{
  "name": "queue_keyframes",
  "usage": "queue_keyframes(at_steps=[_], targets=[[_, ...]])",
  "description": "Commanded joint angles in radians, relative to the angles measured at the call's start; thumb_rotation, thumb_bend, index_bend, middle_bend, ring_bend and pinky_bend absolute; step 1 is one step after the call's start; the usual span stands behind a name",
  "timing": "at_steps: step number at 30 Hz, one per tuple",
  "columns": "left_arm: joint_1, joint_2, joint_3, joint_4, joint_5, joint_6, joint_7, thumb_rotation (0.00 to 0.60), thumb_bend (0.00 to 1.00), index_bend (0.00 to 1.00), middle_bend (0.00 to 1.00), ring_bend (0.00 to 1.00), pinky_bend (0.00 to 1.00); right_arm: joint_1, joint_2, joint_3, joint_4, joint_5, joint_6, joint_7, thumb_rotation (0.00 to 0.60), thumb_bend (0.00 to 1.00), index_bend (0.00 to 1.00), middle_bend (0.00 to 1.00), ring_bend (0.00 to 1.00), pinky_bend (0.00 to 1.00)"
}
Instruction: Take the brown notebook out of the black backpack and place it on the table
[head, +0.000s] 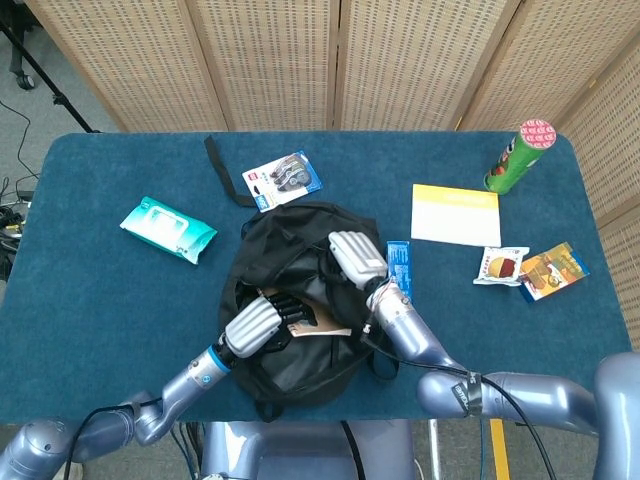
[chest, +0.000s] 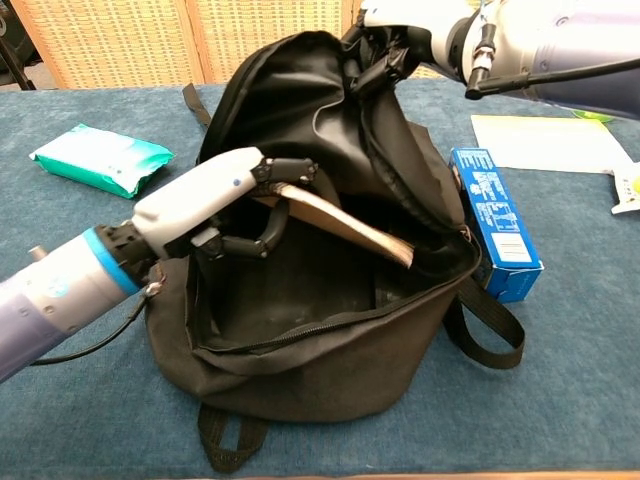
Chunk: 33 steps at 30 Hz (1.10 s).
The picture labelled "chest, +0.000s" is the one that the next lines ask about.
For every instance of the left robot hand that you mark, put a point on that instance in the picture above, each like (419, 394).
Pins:
(200, 195)

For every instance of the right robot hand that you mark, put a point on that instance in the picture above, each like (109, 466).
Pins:
(415, 20)

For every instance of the brown spiral notebook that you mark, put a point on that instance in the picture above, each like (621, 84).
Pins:
(340, 220)

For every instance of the black backpack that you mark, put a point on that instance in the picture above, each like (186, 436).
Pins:
(325, 375)

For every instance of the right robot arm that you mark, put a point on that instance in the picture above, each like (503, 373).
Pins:
(575, 40)

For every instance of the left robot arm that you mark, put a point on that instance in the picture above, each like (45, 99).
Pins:
(50, 300)

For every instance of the teal wet wipes pack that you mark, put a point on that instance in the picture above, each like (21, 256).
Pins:
(100, 160)

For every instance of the wicker folding screen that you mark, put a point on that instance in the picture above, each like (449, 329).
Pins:
(125, 40)

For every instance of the yellow white paper pad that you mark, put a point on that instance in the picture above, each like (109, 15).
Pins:
(540, 145)

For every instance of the green chips can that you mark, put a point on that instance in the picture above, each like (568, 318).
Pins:
(592, 117)

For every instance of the blue cardboard box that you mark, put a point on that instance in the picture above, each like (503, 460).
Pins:
(495, 220)

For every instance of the black tripod stand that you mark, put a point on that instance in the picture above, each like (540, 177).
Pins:
(17, 70)

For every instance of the white snack packet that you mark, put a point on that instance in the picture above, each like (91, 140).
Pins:
(627, 197)

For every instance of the blue table mat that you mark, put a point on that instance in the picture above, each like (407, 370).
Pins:
(575, 375)

